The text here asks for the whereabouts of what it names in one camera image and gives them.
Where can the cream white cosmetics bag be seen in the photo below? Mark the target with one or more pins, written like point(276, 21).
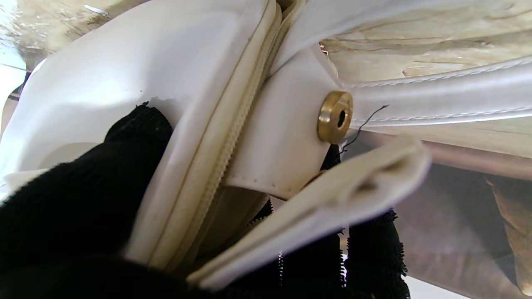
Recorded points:
point(208, 83)

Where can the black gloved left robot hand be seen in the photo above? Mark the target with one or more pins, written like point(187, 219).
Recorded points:
point(75, 216)

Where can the brown sofa pillow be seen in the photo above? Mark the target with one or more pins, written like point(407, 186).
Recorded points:
point(513, 224)

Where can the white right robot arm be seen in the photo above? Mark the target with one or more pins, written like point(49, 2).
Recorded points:
point(8, 83)

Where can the brown leather sofa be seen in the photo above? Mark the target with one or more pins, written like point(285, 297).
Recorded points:
point(465, 228)

